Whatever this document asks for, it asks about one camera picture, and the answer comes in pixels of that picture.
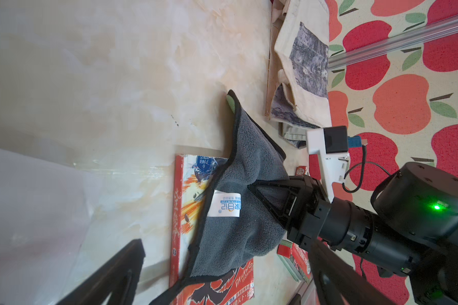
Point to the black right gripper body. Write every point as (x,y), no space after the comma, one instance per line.
(308,213)

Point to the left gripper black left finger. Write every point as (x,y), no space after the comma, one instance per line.
(116,281)

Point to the cream printed canvas bag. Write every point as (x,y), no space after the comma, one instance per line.
(297,95)

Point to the red black manga book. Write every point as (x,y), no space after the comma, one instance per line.
(192,176)

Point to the grey green microfibre cloth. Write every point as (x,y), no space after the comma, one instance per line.
(233,226)

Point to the right rear aluminium corner post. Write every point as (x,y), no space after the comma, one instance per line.
(425,34)

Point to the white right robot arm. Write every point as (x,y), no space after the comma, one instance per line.
(411,232)

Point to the white book with blue vortex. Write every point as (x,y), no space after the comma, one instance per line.
(45,213)

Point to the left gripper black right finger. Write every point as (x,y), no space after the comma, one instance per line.
(337,283)

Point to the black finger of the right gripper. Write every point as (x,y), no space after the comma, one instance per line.
(279,197)

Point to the red green cover book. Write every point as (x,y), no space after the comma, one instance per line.
(295,260)

